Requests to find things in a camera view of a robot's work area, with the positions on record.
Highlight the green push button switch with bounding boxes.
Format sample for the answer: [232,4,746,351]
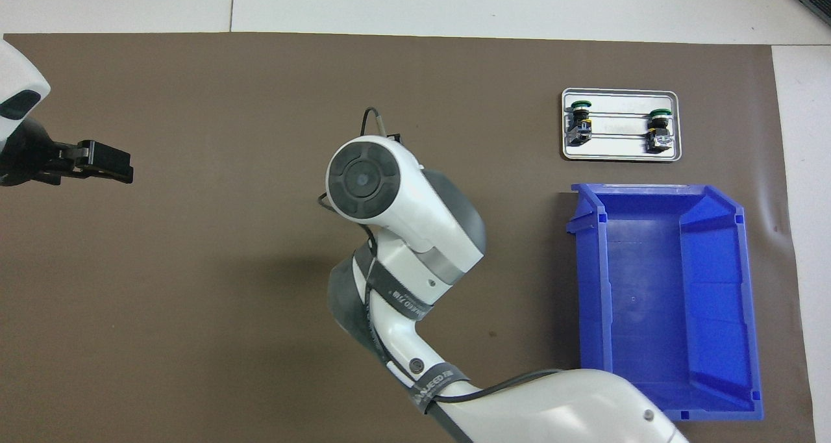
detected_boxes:
[646,108,673,153]
[567,99,593,147]

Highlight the brown table mat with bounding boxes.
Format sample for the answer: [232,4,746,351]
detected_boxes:
[0,32,816,443]

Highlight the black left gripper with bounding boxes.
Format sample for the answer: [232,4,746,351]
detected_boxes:
[0,118,134,188]

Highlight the silver metal tray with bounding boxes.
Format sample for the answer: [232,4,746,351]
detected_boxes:
[560,88,682,163]

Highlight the blue plastic storage bin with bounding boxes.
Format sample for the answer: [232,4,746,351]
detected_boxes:
[566,183,763,423]

